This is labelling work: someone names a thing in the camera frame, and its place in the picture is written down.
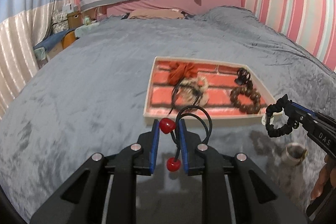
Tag orange scrunchie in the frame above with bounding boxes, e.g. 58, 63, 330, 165
167, 62, 198, 86

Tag black beaded bracelet white charm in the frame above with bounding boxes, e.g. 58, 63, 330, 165
265, 94, 299, 138

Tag person's right hand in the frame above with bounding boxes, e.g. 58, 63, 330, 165
310, 155, 336, 201

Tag pink bed sheet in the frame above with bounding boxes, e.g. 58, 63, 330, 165
106, 0, 242, 17

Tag white tray red lining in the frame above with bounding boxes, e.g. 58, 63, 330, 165
143, 56, 276, 126

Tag white strap gold watch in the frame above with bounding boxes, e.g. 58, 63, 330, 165
281, 143, 307, 166

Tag brown wooden bead bracelet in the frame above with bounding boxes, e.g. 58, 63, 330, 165
229, 85, 262, 115

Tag brown storage box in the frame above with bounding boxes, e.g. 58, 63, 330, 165
67, 11, 83, 29

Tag black hair tie red beads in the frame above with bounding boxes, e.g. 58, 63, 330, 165
159, 105, 213, 176

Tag cream scrunchie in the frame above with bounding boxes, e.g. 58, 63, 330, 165
178, 76, 209, 107

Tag blue folded cloth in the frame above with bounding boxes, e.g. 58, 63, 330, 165
33, 28, 75, 52

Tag white striped curtain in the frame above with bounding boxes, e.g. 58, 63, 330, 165
0, 0, 70, 116

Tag tan small pillow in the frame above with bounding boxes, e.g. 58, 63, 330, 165
127, 9, 185, 19

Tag grey plush bed blanket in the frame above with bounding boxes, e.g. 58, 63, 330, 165
1, 7, 335, 223

